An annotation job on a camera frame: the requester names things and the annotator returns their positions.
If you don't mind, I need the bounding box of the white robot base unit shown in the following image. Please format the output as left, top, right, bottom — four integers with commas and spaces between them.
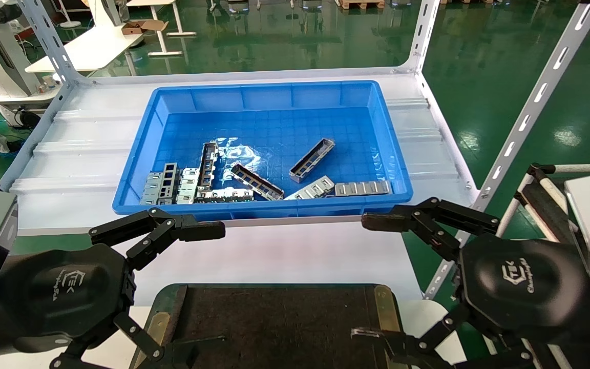
0, 0, 43, 111

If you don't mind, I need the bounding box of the black container with brass corners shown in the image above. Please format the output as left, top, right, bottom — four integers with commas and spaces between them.
130, 283, 404, 369

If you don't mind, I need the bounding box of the dark grey metal bracket part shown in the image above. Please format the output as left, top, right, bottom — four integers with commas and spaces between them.
140, 162, 180, 206

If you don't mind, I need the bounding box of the long white table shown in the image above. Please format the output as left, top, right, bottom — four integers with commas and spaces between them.
25, 23, 145, 74

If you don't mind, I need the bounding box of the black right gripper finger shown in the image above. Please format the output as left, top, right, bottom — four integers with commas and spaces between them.
361, 197, 501, 262

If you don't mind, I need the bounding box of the silver metal bracket part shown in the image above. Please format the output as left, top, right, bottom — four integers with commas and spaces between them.
195, 187, 255, 204
176, 168, 201, 205
197, 141, 220, 193
333, 180, 392, 197
229, 162, 286, 201
283, 175, 336, 201
288, 138, 336, 184

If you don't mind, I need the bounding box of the white tubular frame cart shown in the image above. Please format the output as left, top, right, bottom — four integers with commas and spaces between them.
509, 162, 590, 242

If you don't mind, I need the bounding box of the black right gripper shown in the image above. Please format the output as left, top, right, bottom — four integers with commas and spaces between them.
351, 237, 590, 369

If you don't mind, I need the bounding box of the blue plastic bin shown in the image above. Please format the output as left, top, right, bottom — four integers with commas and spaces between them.
112, 80, 413, 216

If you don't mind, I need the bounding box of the wooden pallet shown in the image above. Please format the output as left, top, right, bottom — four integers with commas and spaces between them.
338, 0, 386, 10

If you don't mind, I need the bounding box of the white metal shelving rack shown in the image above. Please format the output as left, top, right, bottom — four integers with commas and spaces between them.
0, 0, 590, 301

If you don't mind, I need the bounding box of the white table with pedestal leg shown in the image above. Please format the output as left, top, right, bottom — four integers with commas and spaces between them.
126, 0, 198, 57

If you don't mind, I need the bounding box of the open cardboard box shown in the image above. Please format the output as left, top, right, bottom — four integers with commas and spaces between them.
120, 19, 169, 36

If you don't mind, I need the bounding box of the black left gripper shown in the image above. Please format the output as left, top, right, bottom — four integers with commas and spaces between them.
0, 207, 227, 369

